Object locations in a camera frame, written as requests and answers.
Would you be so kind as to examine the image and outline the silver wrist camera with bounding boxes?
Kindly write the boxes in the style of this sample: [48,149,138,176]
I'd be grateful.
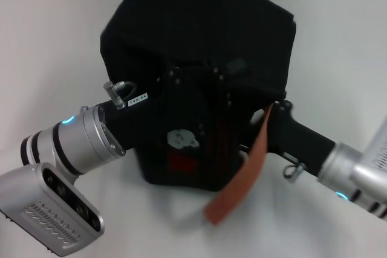
[362,115,387,174]
[0,162,106,256]

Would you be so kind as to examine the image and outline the right gripper silver cable connector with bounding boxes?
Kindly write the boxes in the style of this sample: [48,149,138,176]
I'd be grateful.
[282,153,307,184]

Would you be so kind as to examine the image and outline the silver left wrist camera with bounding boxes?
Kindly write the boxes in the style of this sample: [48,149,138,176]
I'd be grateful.
[0,162,106,256]

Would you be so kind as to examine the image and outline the gripper silver cable connector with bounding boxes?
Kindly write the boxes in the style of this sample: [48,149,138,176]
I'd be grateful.
[282,153,307,184]
[102,79,137,109]

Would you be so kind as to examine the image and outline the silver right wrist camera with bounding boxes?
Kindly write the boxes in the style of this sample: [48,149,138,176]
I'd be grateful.
[362,115,387,174]

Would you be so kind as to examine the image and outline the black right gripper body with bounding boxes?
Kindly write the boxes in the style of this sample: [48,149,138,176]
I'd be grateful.
[267,100,336,175]

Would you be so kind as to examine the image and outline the left gripper silver cable connector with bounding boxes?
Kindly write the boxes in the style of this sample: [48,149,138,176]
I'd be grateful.
[102,79,137,109]

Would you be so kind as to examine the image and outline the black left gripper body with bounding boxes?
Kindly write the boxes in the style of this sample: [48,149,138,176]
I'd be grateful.
[100,65,231,150]

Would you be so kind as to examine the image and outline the black food bag orange straps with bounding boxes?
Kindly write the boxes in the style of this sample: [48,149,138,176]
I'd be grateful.
[99,0,298,226]

